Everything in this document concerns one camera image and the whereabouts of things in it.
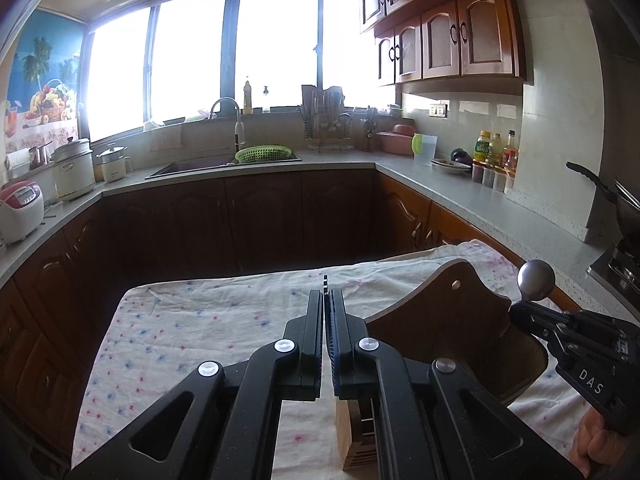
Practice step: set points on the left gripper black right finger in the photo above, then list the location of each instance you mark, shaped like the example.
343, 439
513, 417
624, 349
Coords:
431, 421

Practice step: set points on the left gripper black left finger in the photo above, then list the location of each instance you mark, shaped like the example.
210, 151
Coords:
220, 422

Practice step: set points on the metal spoon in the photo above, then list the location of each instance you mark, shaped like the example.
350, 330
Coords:
536, 280

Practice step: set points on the wooden utensil holder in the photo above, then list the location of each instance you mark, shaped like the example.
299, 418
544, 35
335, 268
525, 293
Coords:
454, 316

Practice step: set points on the person's right hand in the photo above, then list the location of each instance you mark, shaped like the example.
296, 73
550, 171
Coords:
594, 444

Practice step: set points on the gas stove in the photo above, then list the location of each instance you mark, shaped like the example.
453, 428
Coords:
618, 272

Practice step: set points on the floral white tablecloth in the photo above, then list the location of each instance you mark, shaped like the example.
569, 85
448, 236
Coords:
161, 332

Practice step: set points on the black wok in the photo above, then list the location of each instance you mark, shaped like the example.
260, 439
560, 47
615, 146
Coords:
627, 211

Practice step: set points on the seasoning jars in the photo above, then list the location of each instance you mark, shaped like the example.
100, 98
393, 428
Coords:
495, 177

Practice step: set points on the green label oil bottle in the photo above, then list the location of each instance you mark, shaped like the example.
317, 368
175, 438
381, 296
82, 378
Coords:
482, 147

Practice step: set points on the plate on counter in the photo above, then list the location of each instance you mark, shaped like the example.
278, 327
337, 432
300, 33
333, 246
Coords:
450, 167

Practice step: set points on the white green pitcher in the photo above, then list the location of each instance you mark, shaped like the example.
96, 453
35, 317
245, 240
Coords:
424, 148

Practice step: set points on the green colander basket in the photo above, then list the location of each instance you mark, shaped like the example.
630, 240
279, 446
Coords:
263, 153

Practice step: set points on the pink basin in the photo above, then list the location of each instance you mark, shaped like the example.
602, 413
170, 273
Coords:
398, 140

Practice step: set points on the small white pot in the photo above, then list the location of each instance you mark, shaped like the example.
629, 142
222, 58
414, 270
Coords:
115, 163

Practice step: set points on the white red rice cooker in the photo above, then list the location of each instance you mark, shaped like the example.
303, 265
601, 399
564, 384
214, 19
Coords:
21, 212

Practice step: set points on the white slow cooker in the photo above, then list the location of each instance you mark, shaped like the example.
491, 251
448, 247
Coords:
73, 169

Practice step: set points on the dish drying rack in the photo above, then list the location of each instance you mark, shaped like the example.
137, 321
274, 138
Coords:
326, 119

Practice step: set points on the yellow bottle on sill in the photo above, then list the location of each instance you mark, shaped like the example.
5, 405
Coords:
247, 98

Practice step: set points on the wooden upper cabinets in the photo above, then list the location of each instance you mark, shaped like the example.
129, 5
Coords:
450, 45

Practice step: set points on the tropical fruit poster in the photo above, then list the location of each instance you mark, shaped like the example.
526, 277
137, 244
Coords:
43, 83

